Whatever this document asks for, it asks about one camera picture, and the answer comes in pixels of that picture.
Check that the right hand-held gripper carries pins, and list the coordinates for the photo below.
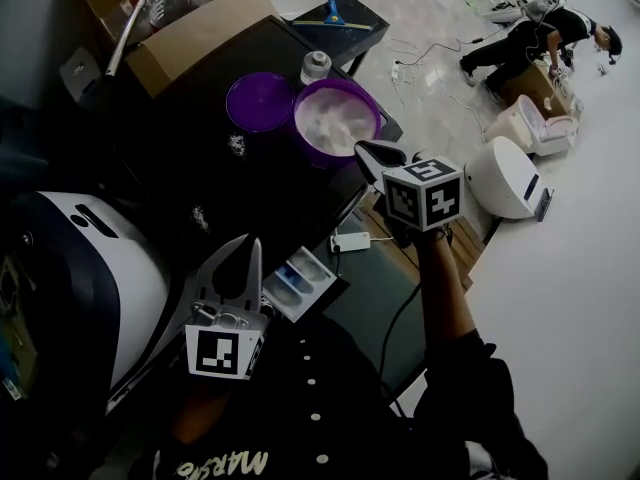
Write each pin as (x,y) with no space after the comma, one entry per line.
(430,203)

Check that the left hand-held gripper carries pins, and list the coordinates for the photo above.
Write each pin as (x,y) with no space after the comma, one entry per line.
(215,353)

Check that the white detergent drawer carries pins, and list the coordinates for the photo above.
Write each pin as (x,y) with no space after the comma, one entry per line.
(300,285)

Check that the person's right forearm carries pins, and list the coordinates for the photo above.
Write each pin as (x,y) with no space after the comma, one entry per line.
(442,293)

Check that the person's left forearm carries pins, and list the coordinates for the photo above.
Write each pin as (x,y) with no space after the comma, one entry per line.
(200,413)

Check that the spilled powder patch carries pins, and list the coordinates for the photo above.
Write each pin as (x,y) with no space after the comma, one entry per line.
(237,144)
(200,218)

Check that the purple plastic bucket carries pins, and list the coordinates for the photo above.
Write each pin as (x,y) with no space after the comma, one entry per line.
(320,157)

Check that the white power strip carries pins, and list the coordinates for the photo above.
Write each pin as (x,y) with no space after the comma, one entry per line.
(350,242)

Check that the white extension socket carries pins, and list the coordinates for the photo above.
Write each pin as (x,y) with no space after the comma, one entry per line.
(396,70)

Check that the large rounded appliance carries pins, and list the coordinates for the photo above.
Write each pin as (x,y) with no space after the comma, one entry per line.
(130,293)

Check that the black washing machine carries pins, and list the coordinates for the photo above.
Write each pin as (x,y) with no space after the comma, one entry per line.
(250,193)

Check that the white jar grey cap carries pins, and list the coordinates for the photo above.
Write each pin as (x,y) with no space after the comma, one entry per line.
(315,68)

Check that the black side table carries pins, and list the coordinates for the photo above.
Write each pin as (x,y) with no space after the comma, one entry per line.
(345,43)

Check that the wooden slat mat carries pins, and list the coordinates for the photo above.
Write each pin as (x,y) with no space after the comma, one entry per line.
(465,248)

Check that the white closed smart toilet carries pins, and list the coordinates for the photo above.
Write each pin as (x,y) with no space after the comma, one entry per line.
(500,183)

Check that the purple bucket lid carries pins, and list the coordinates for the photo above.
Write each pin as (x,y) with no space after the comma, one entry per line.
(260,103)

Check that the dark green floor mat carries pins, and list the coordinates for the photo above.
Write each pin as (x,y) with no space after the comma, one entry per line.
(370,308)

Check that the white toilet with open lid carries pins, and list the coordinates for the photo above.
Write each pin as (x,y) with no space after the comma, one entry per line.
(525,128)

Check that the blue squeegee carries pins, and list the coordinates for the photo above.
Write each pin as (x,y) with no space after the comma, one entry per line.
(332,18)

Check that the small brown cardboard box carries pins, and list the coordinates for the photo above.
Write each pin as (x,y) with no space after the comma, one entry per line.
(540,85)

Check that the person's black buttoned shirt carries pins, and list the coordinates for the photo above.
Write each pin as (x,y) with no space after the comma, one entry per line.
(360,418)

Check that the large open cardboard box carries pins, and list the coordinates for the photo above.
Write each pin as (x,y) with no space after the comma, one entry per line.
(200,38)

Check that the silver metal pole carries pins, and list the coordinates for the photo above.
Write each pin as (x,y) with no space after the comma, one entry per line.
(131,28)

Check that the grey metal bracket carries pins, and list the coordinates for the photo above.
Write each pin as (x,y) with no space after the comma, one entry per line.
(79,75)

